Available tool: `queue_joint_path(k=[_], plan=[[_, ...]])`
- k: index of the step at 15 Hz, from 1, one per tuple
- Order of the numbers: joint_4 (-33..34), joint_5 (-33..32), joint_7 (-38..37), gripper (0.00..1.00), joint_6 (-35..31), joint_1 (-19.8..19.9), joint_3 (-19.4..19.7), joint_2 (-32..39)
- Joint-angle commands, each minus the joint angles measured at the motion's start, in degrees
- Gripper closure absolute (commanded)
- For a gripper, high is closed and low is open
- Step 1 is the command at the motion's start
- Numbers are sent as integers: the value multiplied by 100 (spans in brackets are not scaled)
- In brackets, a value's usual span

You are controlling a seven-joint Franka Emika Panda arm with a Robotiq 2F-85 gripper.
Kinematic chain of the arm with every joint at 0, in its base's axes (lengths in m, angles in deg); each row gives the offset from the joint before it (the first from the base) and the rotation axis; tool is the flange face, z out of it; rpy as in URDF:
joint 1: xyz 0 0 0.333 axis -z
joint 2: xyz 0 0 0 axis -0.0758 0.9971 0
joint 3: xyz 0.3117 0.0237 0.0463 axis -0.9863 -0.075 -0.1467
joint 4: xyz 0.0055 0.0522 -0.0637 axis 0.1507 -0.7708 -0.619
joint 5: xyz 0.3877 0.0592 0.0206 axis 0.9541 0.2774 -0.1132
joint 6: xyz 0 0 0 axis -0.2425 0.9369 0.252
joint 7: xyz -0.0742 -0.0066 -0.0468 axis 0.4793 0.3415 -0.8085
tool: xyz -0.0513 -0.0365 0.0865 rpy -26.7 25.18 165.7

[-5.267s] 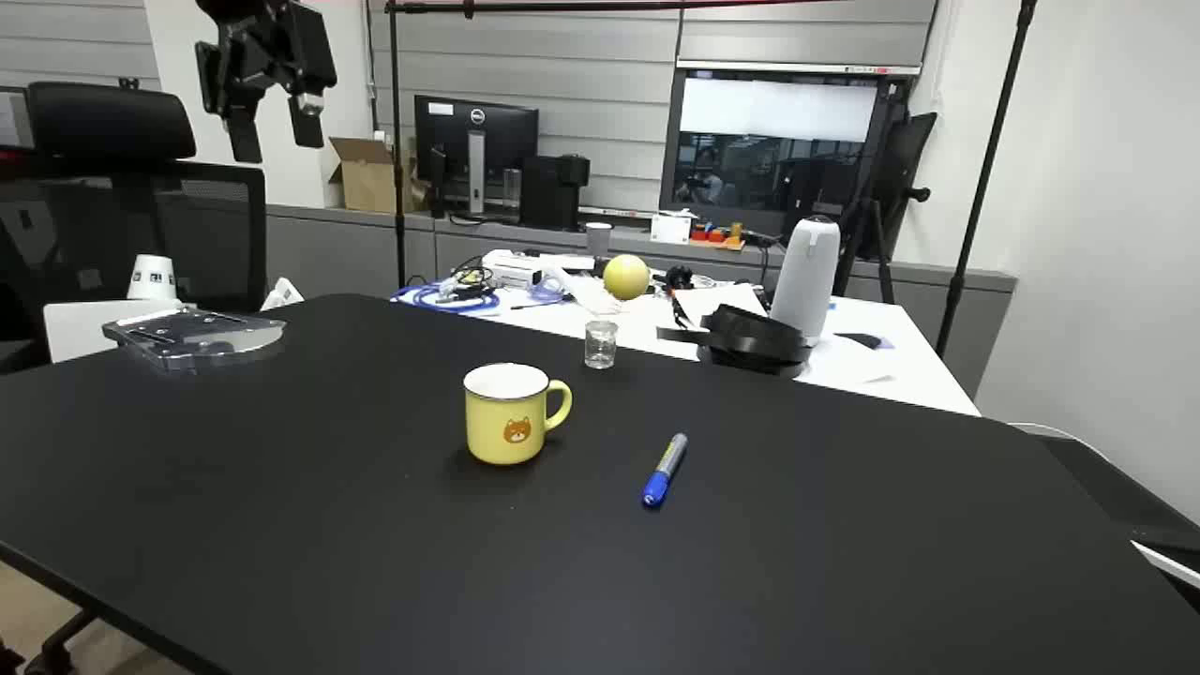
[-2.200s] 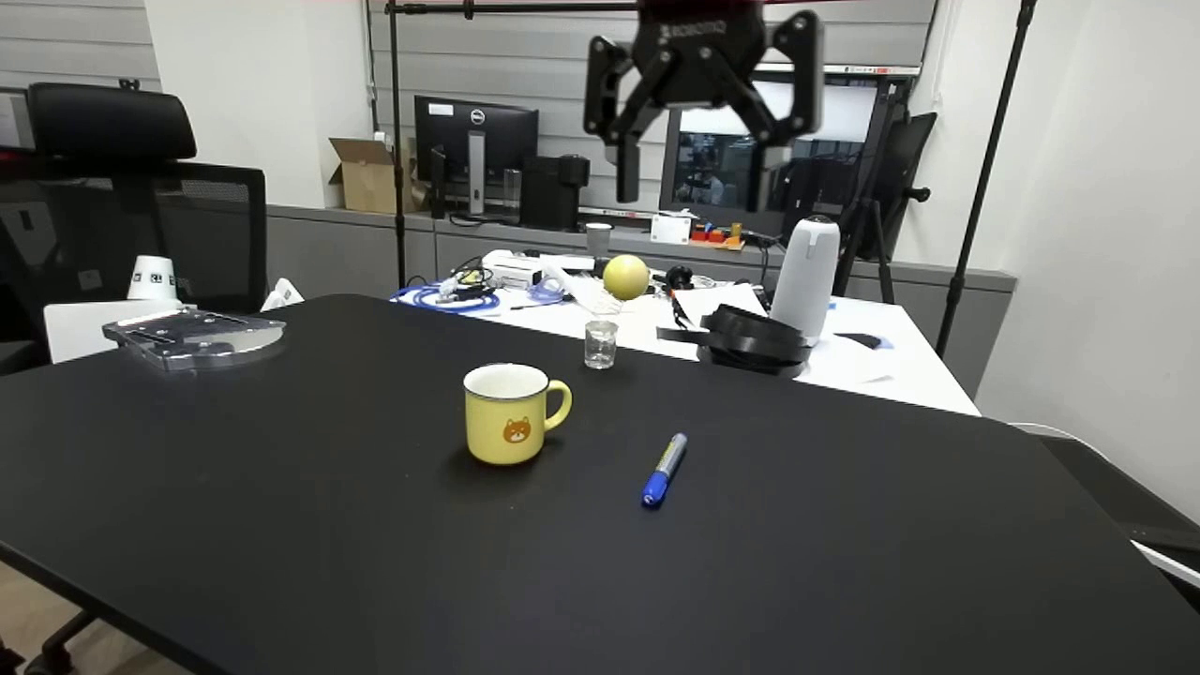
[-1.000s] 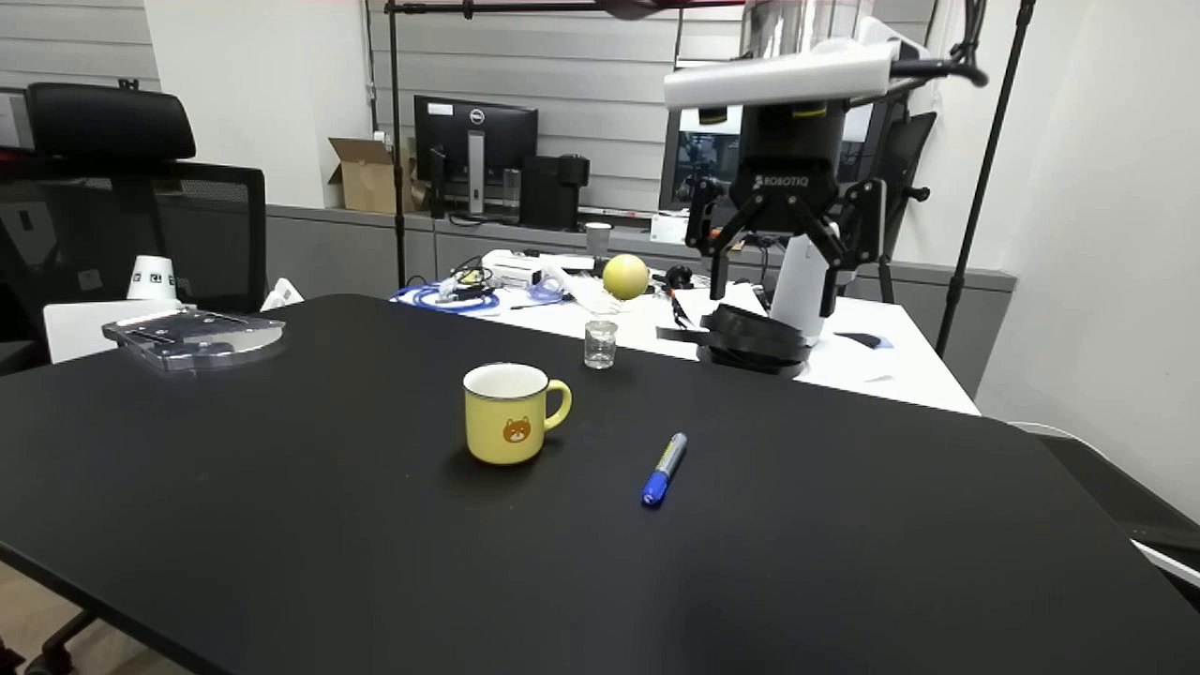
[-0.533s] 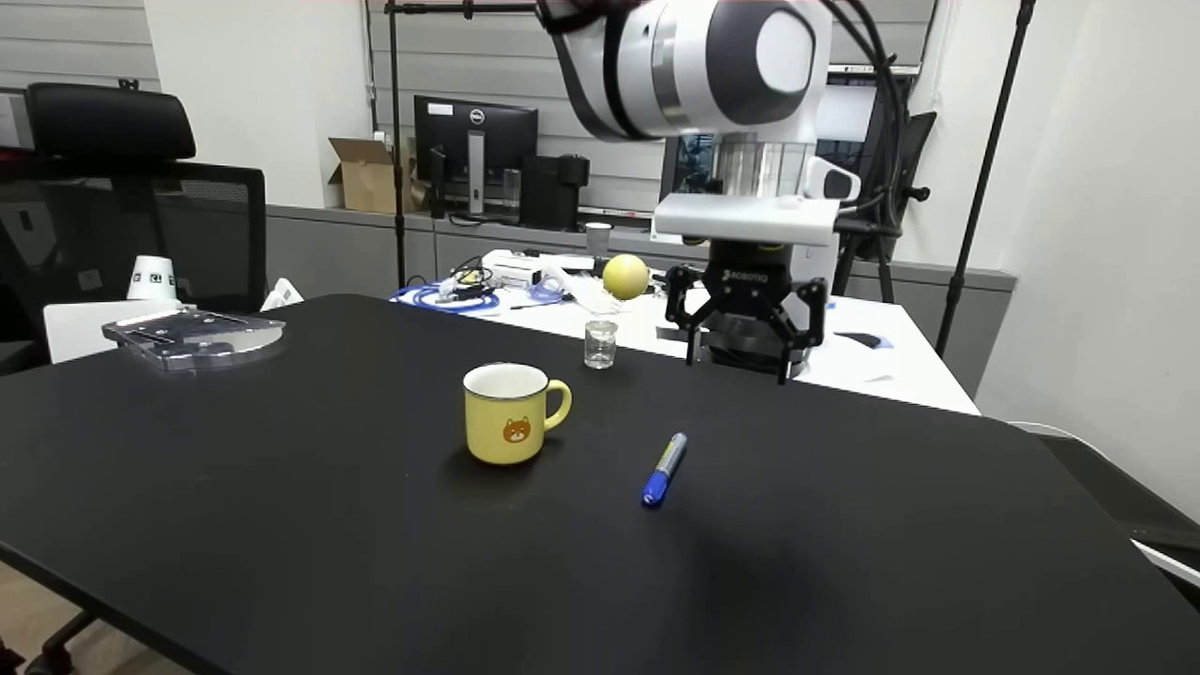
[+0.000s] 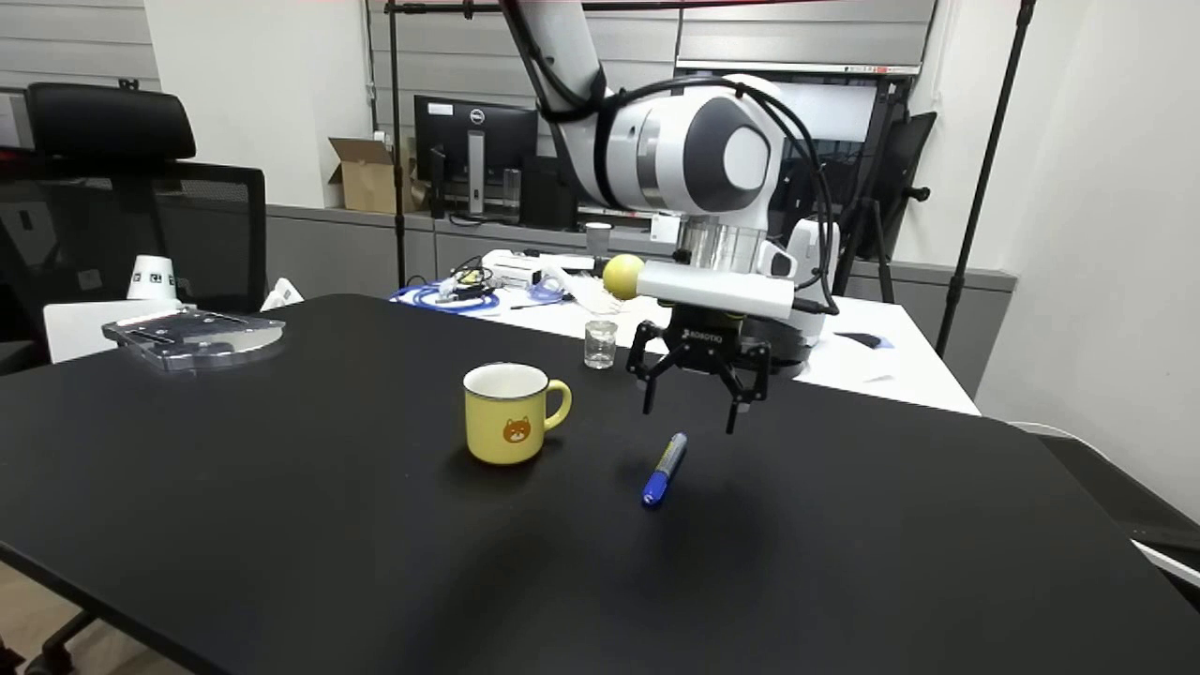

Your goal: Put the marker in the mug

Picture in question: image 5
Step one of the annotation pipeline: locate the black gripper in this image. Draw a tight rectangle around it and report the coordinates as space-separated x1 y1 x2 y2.
626 302 784 439

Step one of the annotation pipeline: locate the blue marker pen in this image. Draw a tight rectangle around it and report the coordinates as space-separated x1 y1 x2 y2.
636 426 695 508

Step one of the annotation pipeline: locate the yellow enamel mug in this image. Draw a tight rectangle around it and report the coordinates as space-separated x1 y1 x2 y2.
461 358 577 472

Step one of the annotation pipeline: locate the small clear glass jar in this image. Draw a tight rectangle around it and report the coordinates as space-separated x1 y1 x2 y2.
581 316 622 373

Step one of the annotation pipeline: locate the yellow ball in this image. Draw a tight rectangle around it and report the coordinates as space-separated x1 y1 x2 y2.
600 252 649 302

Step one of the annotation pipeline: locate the large dark screen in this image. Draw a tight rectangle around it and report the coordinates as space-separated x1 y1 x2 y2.
746 67 890 217

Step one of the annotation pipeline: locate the small black computer monitor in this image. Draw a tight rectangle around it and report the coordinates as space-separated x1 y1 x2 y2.
412 92 544 223

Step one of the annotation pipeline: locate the black light stand pole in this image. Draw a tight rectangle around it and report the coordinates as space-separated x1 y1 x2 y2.
934 0 1041 358

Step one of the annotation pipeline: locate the black thin upright pole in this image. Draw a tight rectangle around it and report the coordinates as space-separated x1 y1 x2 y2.
382 0 412 292

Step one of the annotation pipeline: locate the brown cardboard box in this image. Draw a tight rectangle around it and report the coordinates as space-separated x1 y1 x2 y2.
327 131 415 217

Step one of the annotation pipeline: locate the grey long counter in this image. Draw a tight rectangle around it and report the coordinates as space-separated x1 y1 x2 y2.
262 203 1020 358

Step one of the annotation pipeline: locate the clear plastic plate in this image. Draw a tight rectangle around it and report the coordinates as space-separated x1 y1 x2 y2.
102 307 287 373

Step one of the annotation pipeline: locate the black office chair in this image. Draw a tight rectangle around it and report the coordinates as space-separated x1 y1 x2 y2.
0 79 270 367

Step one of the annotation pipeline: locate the white wrist mount bar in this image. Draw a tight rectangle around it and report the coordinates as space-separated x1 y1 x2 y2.
635 261 797 326

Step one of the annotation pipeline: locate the blue cable coil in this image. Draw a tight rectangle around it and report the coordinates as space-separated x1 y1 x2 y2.
390 276 502 319

